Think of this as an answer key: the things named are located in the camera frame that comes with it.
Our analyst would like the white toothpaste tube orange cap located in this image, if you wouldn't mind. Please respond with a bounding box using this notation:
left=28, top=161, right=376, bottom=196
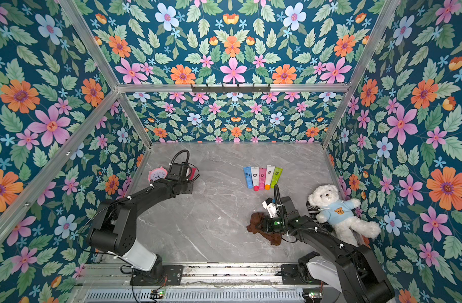
left=264, top=165, right=275, bottom=190

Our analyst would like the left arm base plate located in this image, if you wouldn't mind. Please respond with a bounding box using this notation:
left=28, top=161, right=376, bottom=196
left=132, top=264, right=184, bottom=286

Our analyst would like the magenta toothpaste tube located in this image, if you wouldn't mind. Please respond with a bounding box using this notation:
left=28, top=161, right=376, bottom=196
left=188, top=168, right=197, bottom=181

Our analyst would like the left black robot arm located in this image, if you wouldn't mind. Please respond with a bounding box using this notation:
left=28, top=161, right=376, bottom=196
left=87, top=162, right=199, bottom=273

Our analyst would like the brown cloth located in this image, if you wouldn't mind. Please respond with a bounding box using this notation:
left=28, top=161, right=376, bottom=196
left=247, top=212, right=282, bottom=246

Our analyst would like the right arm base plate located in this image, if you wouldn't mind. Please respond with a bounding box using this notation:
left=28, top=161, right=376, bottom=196
left=276, top=264, right=309, bottom=285

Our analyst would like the metal hook rail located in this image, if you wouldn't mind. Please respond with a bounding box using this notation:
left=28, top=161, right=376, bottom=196
left=191, top=84, right=271, bottom=93

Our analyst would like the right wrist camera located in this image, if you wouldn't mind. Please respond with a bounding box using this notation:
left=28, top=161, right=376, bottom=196
left=262, top=198, right=278, bottom=218

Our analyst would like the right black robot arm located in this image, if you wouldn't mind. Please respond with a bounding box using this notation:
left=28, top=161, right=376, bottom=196
left=256, top=197, right=395, bottom=302

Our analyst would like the pink alarm clock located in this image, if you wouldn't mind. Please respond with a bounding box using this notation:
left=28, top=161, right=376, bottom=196
left=148, top=167, right=168, bottom=183

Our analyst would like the white teddy bear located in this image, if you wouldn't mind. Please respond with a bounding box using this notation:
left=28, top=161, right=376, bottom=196
left=308, top=184, right=381, bottom=246

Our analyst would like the pink toothpaste tube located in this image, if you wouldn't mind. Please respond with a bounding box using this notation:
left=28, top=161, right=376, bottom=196
left=259, top=167, right=266, bottom=190

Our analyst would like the blue toothpaste tube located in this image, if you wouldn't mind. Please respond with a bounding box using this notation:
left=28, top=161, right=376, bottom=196
left=243, top=167, right=254, bottom=189

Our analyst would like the white toothpaste tube red cap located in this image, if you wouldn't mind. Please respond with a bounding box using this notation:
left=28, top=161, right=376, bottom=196
left=251, top=167, right=259, bottom=191

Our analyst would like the green toothpaste tube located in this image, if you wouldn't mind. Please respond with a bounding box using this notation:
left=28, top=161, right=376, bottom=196
left=270, top=167, right=283, bottom=189

